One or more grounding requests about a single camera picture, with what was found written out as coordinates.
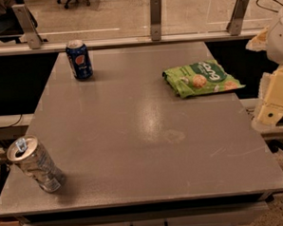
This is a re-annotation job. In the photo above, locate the green rice chip bag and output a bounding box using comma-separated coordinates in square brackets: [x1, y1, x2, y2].
[162, 60, 244, 99]

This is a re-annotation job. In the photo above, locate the silver open drink can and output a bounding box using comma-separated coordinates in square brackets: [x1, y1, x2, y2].
[7, 135, 66, 193]

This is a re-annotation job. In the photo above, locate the blue Pepsi can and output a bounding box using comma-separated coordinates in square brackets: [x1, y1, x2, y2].
[66, 40, 93, 80]

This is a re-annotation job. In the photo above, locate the middle metal bracket post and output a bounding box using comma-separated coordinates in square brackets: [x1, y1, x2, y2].
[149, 0, 162, 41]

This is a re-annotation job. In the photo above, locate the left metal bracket post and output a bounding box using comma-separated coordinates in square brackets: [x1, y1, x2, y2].
[12, 4, 42, 49]

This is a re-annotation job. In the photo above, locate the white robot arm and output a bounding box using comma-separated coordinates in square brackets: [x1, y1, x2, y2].
[246, 7, 283, 131]

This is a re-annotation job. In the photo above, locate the metal bracket post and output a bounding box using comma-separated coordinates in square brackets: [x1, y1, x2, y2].
[226, 0, 250, 36]
[12, 4, 42, 49]
[149, 0, 162, 41]

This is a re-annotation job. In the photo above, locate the clear acrylic barrier panel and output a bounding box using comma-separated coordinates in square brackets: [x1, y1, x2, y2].
[25, 0, 283, 43]

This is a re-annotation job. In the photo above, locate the right metal bracket post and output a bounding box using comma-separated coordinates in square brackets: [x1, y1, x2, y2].
[226, 0, 250, 36]

